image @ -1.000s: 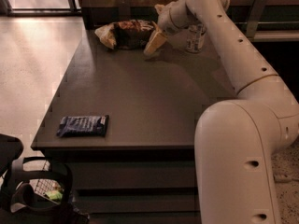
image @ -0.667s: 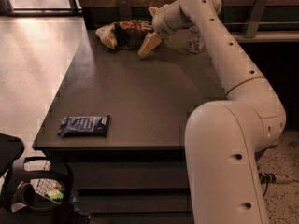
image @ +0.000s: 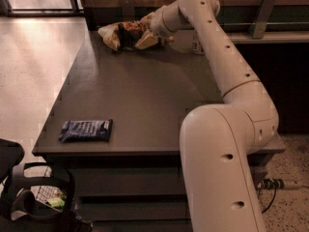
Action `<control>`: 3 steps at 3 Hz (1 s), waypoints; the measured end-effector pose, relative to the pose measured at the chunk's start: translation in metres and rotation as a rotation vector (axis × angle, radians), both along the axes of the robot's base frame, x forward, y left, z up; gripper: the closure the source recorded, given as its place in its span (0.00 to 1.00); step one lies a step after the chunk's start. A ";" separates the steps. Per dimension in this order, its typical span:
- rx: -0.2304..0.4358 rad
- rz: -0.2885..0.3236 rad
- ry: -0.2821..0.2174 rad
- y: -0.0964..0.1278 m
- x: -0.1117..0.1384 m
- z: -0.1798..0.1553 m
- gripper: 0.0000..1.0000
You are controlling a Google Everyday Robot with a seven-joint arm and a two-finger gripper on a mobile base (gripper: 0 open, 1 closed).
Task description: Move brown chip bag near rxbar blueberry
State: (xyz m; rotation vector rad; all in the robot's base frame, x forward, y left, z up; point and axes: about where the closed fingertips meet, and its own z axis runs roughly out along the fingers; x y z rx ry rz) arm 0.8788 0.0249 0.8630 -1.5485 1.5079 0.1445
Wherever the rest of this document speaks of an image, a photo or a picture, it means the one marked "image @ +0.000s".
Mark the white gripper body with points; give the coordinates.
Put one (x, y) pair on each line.
(156, 24)

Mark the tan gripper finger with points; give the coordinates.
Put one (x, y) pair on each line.
(146, 20)
(147, 40)

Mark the brown chip bag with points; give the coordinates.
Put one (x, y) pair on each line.
(124, 35)

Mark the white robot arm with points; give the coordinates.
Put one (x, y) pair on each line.
(216, 139)

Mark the blue rxbar blueberry wrapper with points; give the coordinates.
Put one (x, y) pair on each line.
(92, 130)

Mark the clear plastic water bottle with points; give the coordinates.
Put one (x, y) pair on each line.
(196, 45)

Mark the dark grey drawer cabinet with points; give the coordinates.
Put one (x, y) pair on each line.
(134, 182)

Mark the black chair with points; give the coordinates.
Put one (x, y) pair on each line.
(11, 155)

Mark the white power strip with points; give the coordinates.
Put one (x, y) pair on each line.
(279, 184)

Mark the grey metal wall bracket left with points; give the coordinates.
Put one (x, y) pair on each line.
(128, 11)

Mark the grey metal wall bracket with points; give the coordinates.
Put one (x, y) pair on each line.
(128, 11)
(259, 26)

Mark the black wire basket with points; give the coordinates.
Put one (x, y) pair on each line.
(42, 193)

